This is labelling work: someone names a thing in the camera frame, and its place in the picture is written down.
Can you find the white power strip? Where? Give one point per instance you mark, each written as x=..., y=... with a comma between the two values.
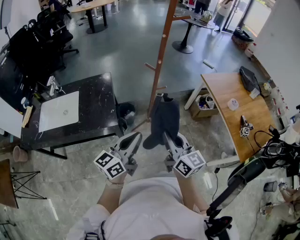
x=208, y=63

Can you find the black trash bin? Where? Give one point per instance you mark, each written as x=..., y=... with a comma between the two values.
x=126, y=110

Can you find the person's white shirt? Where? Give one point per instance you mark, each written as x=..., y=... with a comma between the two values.
x=150, y=206

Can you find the white panel board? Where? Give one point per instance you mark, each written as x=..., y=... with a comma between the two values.
x=9, y=119

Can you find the person's right forearm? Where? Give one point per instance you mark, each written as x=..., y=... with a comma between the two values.
x=189, y=192

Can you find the black marble table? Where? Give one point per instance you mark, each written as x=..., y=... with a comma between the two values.
x=98, y=98

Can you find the black chest-mounted monitor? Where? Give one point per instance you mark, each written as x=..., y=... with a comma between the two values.
x=225, y=197

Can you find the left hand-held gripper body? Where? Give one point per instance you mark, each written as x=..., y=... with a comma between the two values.
x=109, y=164

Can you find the person's left forearm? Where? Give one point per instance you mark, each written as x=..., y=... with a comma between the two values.
x=110, y=197

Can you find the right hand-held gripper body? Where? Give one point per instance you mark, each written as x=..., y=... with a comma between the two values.
x=189, y=164

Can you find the small cream mug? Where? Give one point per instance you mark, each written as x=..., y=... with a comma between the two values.
x=266, y=86

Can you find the round wooden table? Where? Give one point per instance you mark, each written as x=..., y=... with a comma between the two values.
x=93, y=5

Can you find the spare hand-held gripper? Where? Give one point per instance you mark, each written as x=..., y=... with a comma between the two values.
x=245, y=131

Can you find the glass entrance door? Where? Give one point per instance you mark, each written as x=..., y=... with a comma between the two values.
x=255, y=14

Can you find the wooden coat rack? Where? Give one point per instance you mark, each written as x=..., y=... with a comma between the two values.
x=161, y=50

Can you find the black mesh cup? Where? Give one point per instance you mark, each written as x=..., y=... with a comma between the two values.
x=270, y=186

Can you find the patterned box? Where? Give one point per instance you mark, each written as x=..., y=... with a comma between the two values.
x=239, y=43

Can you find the curved wooden desk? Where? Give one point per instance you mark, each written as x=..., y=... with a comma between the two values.
x=234, y=89

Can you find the black office chair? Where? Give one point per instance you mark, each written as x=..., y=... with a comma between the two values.
x=61, y=35
x=30, y=51

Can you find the brown wooden panel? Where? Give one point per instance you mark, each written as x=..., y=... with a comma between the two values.
x=7, y=185

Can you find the white tape roll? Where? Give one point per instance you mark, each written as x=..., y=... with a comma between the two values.
x=233, y=104

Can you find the white wristband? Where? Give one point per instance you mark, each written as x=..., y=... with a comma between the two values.
x=115, y=183

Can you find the terracotta pot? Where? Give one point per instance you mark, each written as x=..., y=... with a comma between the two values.
x=20, y=153

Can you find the white paper label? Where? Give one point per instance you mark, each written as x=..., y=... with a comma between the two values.
x=254, y=93

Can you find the blue white mug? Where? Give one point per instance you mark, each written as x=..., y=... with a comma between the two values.
x=24, y=103

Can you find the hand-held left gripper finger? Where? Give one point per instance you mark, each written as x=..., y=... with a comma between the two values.
x=137, y=150
x=125, y=150

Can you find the black backpack white trim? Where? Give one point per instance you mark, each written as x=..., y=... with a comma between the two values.
x=253, y=167

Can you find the round dark marble table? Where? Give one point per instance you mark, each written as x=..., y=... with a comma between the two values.
x=187, y=22

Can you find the white square sink basin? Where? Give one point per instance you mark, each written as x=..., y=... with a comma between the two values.
x=54, y=117

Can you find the white jug red label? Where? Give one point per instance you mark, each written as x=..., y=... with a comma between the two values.
x=250, y=50

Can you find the studio light panel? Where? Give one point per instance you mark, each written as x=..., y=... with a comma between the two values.
x=5, y=11

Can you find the grey bag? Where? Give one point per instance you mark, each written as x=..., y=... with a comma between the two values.
x=248, y=78

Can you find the dark navy cloth garment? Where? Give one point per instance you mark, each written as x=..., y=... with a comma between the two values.
x=164, y=117

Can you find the cardboard box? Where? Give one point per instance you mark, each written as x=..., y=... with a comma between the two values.
x=199, y=112

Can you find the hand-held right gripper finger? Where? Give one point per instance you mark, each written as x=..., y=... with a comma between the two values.
x=169, y=145
x=185, y=143

